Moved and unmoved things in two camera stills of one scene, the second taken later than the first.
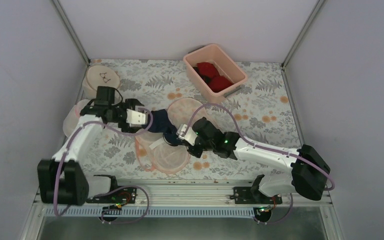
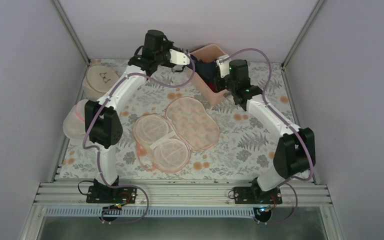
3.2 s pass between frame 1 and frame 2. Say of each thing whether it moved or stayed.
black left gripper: moved
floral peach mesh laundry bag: stayed
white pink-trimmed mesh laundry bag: stayed
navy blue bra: moved
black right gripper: moved
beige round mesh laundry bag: stayed
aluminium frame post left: stayed
